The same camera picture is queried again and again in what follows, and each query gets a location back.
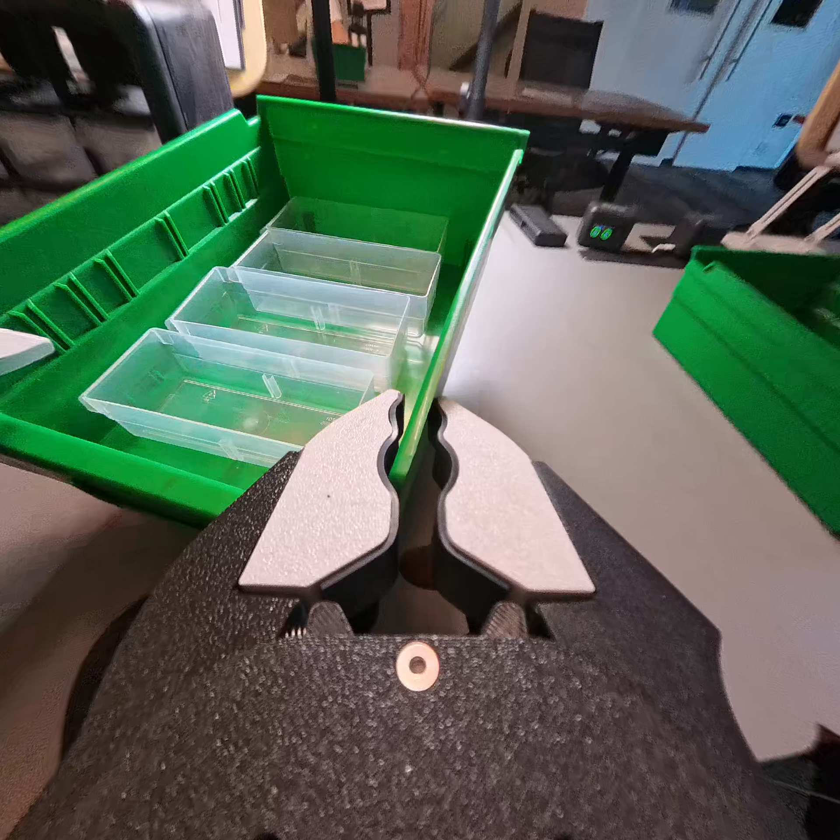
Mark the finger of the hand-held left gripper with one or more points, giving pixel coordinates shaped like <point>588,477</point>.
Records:
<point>23,351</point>

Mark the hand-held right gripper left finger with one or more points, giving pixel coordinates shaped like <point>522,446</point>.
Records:
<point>321,512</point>

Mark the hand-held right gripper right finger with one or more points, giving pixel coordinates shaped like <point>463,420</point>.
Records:
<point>512,525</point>

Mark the clear plastic parts drawer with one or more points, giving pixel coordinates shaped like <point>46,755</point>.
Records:
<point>367,220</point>
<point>216,394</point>
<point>367,275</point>
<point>295,328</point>

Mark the green plastic storage bin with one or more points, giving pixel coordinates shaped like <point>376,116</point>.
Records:
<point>367,157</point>
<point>349,62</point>
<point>754,367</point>

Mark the grey desk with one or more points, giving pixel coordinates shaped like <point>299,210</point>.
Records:
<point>590,394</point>

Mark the black flat block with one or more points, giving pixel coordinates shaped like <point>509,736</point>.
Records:
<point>538,226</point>

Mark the small black box device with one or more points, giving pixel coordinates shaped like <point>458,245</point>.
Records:
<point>613,229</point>

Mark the background office table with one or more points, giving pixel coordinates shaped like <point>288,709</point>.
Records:
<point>590,108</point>

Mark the black pole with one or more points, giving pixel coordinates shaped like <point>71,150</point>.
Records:
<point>323,46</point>

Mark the grey light stand pole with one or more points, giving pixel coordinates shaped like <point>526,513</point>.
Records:
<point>482,52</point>

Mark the black rectangular panel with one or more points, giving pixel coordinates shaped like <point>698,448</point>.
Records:
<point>564,49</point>

